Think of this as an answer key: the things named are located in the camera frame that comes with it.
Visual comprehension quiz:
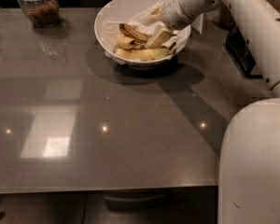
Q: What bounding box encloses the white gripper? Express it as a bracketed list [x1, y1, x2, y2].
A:
[145, 0, 193, 49]

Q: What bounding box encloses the bottom yellow banana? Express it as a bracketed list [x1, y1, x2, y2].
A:
[114, 48, 173, 62]

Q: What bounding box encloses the white bowl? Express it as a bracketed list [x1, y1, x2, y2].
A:
[94, 0, 191, 69]

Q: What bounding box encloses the yellow banana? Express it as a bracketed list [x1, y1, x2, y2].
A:
[114, 48, 173, 62]
[117, 35, 145, 49]

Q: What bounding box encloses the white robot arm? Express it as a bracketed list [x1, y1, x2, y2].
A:
[160, 0, 280, 224]

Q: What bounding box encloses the white paper bowl liner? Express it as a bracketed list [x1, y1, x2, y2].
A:
[94, 0, 191, 69]

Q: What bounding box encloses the glass jar with granola left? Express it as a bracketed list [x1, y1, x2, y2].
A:
[17, 0, 59, 28]

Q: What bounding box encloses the spotted banana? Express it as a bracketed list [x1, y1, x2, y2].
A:
[119, 23, 150, 43]

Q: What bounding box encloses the middle yellow banana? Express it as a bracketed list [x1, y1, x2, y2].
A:
[117, 35, 145, 49]

